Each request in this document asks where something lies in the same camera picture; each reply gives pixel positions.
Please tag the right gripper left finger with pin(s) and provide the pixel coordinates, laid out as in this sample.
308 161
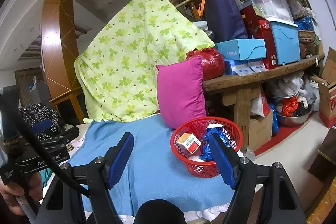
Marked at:
116 159

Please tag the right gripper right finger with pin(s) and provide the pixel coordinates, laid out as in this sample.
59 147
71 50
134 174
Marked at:
226 160

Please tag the blue plastic bag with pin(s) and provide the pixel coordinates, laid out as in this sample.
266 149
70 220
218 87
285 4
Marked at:
206 154

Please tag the red white medicine box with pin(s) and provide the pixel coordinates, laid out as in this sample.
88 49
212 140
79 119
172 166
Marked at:
189 142

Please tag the person left hand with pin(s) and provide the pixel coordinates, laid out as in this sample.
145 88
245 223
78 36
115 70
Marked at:
12 190

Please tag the red plastic mesh basket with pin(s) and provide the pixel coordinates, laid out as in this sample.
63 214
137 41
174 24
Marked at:
200 163

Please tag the blue white small box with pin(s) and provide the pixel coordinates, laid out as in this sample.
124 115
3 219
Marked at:
214 125

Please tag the brown cardboard box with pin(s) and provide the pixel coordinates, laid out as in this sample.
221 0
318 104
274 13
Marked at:
260 131

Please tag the black white patterned garment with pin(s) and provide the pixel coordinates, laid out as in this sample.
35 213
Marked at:
37 113

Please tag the metal basin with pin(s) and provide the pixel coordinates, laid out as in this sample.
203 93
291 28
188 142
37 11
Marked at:
300 116

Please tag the wooden bench table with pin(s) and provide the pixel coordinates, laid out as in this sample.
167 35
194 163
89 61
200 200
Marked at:
239 90

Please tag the orange plastic bag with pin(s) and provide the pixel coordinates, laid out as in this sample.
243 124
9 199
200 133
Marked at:
289 106

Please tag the magenta pillow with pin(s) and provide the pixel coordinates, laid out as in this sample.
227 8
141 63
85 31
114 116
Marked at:
180 93

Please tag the green clover pattern quilt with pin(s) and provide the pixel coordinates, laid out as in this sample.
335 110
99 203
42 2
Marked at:
118 70

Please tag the red plastic bag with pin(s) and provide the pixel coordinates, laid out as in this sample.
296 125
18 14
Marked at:
212 62

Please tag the light blue cardboard box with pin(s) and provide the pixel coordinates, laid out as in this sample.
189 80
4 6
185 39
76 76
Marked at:
242 49

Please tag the open cardboard box right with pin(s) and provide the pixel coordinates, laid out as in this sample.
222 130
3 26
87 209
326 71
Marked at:
327 90

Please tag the red gift box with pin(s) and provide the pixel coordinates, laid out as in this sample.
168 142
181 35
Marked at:
259 28

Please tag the brown wooden pillar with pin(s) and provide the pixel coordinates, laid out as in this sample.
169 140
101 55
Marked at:
59 48

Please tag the blue plastic storage bin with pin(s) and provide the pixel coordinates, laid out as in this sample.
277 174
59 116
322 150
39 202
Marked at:
285 35

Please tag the navy blue bag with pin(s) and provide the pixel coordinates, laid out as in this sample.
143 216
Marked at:
223 19

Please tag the woven basket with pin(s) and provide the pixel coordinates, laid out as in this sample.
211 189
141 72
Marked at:
306 36

